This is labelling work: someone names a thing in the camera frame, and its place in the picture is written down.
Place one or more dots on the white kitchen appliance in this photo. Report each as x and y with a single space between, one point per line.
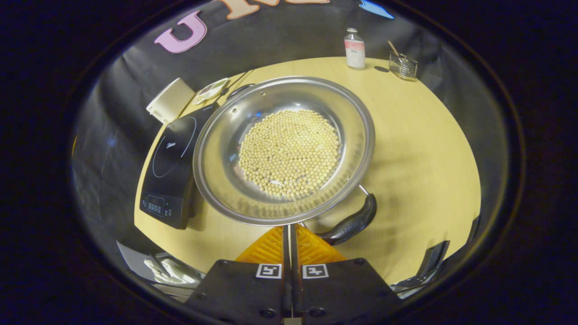
171 101

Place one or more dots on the wooden stick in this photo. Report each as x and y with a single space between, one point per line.
393 48

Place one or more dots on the pile of soybeans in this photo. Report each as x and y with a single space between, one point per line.
289 153

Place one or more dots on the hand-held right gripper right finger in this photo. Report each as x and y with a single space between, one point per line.
343 293

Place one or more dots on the black induction cooktop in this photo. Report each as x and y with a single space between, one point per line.
167 171

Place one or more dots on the clear bottle with pink label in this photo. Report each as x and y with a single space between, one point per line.
355 49

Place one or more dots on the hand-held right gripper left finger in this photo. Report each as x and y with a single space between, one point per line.
253 293

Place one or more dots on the white divided dish of beans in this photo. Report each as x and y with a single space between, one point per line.
210 90

